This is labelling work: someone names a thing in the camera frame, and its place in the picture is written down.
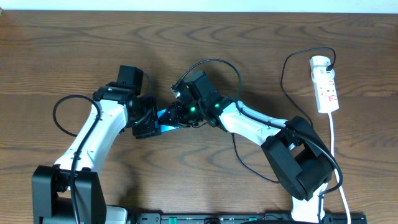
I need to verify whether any blue Galaxy smartphone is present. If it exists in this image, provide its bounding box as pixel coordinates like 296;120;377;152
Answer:
157;109;179;134

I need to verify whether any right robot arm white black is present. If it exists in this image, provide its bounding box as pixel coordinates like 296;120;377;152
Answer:
158;96;337;223

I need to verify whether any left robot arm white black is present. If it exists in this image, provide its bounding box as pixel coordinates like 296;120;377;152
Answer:
32;82;160;223

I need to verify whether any white usb charger plug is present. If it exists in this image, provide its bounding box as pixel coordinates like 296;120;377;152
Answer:
311;66;335;83

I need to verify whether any white power strip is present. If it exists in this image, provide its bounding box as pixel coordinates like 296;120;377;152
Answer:
310;55;339;114

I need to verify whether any black charger cable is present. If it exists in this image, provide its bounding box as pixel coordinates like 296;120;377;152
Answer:
230;47;337;184

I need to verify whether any white power strip cord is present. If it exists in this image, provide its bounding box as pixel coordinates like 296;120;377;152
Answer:
327;112;352;224

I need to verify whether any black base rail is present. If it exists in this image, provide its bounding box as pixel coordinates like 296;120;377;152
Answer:
127;212;368;224

